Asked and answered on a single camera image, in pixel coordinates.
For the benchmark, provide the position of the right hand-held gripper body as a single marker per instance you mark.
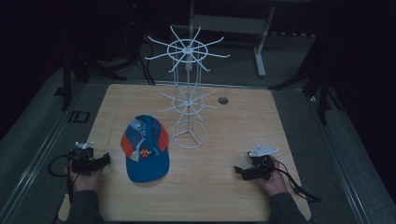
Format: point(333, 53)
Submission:
point(264, 165)

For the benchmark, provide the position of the person's right hand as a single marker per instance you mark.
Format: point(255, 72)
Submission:
point(277, 183)

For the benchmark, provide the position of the white metal desk frame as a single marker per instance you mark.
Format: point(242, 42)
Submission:
point(261, 46)

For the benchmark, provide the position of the blue and orange cap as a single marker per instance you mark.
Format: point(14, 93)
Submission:
point(146, 155)

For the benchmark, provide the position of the black metal stand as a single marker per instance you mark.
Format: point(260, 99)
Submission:
point(323, 87)
point(66, 81)

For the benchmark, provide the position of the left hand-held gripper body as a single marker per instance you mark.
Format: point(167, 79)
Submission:
point(81, 161)

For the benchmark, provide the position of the grey round table grommet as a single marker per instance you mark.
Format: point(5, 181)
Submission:
point(223, 100)

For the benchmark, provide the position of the black floor socket frame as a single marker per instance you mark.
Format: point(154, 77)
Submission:
point(81, 116)

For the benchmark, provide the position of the person's left hand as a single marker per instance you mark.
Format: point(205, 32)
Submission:
point(85, 182)

